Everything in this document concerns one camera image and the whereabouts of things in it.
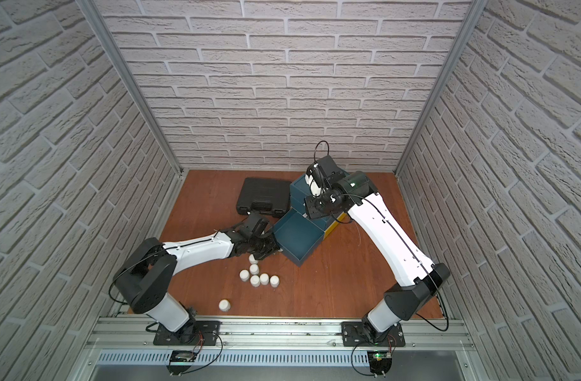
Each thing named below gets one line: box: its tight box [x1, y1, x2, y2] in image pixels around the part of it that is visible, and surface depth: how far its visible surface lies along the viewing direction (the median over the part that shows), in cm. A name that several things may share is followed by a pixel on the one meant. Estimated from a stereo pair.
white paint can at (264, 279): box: [259, 273, 270, 286], surface depth 85 cm
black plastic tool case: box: [236, 177, 292, 218], surface depth 102 cm
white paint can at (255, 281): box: [250, 274, 261, 288], surface depth 84 cm
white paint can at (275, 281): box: [269, 274, 280, 289], surface depth 84 cm
